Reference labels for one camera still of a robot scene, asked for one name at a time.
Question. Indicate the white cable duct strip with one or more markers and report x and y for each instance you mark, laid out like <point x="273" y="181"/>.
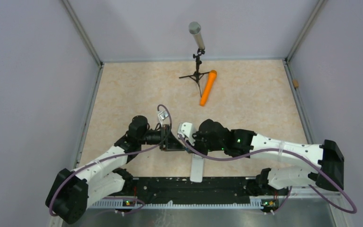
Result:
<point x="121" y="204"/>

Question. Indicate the black tripod mic stand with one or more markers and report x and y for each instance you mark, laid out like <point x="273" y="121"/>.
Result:
<point x="197" y="75"/>

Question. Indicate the white remote control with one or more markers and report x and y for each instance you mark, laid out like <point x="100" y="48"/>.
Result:
<point x="197" y="169"/>

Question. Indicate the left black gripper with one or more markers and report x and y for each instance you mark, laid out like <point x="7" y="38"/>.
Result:
<point x="168" y="142"/>

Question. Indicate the grey microphone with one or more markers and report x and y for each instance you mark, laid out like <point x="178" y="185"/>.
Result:
<point x="195" y="30"/>

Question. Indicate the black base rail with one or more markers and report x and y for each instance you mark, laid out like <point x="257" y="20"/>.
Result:
<point x="182" y="191"/>

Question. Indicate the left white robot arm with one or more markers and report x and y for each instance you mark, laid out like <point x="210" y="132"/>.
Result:
<point x="74" y="191"/>

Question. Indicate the orange microphone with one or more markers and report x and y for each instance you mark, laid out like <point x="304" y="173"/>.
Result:
<point x="210" y="81"/>

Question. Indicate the small tan wall knob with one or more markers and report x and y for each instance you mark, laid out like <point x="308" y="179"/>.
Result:
<point x="295" y="83"/>

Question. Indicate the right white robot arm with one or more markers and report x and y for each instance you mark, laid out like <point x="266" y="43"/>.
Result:
<point x="318" y="164"/>

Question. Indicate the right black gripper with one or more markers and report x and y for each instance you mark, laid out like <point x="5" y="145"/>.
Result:
<point x="196" y="135"/>

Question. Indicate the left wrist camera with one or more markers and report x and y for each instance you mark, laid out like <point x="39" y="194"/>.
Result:
<point x="162" y="116"/>

